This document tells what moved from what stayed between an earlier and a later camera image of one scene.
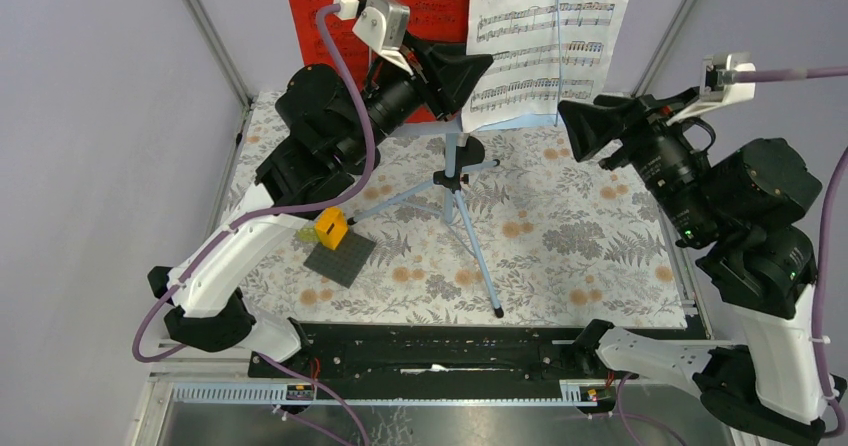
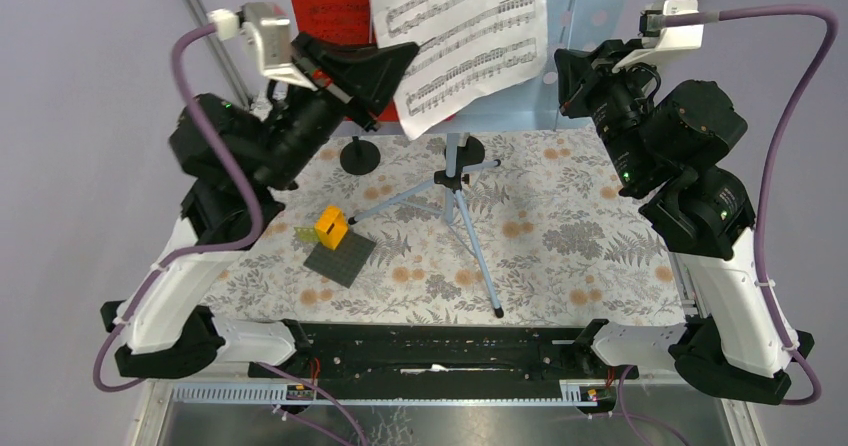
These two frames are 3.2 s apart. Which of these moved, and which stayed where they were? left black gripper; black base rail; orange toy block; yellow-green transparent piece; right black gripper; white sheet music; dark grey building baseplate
Moved: left black gripper; white sheet music; right black gripper
Stayed: black base rail; yellow-green transparent piece; orange toy block; dark grey building baseplate
